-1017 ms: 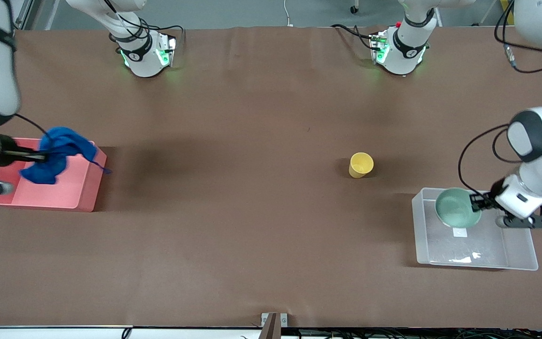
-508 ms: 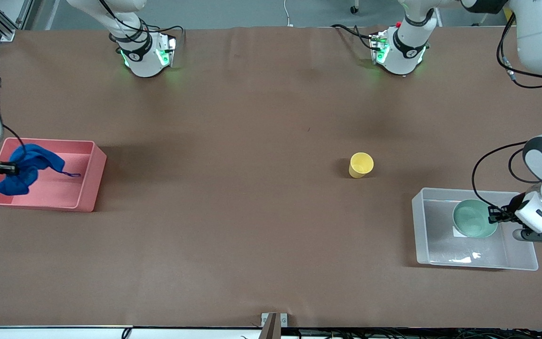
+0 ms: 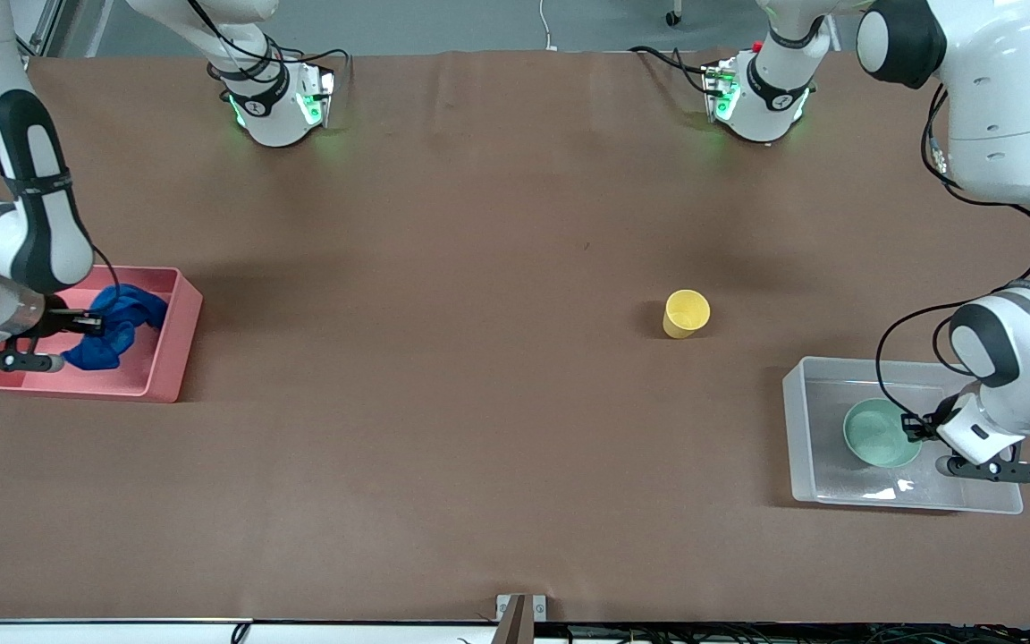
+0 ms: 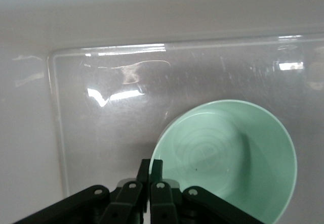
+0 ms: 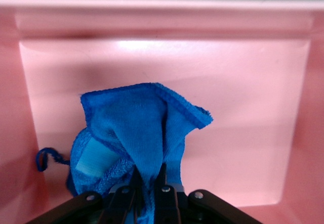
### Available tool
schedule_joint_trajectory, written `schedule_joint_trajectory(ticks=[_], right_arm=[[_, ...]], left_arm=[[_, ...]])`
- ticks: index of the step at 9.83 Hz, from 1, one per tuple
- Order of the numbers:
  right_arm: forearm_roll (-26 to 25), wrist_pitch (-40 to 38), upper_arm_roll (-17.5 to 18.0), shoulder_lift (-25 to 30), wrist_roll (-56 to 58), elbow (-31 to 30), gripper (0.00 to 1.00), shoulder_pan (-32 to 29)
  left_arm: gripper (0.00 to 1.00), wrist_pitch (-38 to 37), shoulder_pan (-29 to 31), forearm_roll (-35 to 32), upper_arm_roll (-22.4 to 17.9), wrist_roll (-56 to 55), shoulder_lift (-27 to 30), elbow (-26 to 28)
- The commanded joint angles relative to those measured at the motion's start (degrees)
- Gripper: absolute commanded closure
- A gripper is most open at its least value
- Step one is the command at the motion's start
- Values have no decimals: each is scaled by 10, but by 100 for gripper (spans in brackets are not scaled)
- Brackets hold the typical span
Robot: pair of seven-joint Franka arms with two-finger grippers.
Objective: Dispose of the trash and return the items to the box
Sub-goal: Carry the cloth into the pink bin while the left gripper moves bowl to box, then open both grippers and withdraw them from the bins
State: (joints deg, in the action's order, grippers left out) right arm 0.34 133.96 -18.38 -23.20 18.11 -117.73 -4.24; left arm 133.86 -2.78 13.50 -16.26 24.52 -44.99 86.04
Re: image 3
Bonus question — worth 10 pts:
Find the blue cloth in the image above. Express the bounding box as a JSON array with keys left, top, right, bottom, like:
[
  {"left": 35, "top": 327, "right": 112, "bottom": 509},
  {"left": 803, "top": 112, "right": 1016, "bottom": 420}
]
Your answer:
[{"left": 62, "top": 284, "right": 169, "bottom": 372}]

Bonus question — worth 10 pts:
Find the mint green bowl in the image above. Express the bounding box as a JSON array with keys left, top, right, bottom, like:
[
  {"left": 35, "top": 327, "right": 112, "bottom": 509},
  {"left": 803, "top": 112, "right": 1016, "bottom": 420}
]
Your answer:
[{"left": 842, "top": 398, "right": 924, "bottom": 470}]

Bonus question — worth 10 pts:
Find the yellow cup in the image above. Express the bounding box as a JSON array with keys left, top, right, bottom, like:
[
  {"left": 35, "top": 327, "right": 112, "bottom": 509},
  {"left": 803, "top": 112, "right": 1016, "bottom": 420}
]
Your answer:
[{"left": 663, "top": 289, "right": 712, "bottom": 340}]

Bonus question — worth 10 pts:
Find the metal base connector box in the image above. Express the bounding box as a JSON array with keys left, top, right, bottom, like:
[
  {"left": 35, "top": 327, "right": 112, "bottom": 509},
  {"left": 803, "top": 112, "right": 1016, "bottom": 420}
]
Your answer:
[
  {"left": 703, "top": 58, "right": 741, "bottom": 123},
  {"left": 296, "top": 61, "right": 338, "bottom": 128}
]

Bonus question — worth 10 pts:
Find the pink plastic bin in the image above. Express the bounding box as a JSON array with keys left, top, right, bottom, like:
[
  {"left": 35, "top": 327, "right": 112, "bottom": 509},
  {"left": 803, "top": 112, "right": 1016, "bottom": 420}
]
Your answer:
[{"left": 0, "top": 265, "right": 204, "bottom": 403}]

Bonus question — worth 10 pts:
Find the clear plastic bin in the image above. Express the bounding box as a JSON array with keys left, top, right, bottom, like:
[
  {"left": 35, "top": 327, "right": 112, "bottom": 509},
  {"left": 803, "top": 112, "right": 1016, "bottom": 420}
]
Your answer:
[{"left": 781, "top": 356, "right": 1025, "bottom": 516}]

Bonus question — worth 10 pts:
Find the brown table cover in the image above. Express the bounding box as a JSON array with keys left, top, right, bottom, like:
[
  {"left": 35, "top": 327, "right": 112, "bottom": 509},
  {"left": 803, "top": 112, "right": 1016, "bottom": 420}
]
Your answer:
[{"left": 0, "top": 49, "right": 1030, "bottom": 625}]

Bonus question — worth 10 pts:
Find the aluminium frame profile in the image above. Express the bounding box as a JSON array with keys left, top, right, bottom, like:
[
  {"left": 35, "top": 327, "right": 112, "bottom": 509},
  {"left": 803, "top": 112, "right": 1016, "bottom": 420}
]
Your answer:
[{"left": 10, "top": 0, "right": 64, "bottom": 60}]

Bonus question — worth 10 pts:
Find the black base cable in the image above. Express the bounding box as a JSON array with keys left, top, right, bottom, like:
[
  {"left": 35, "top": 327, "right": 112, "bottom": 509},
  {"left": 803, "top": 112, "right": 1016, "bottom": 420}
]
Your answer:
[
  {"left": 278, "top": 45, "right": 352, "bottom": 90},
  {"left": 629, "top": 45, "right": 714, "bottom": 96}
]

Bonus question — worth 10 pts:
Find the metal table bracket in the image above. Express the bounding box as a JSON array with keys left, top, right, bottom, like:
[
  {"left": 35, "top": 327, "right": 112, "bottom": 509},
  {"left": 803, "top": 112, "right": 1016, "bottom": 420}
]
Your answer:
[{"left": 495, "top": 594, "right": 548, "bottom": 644}]

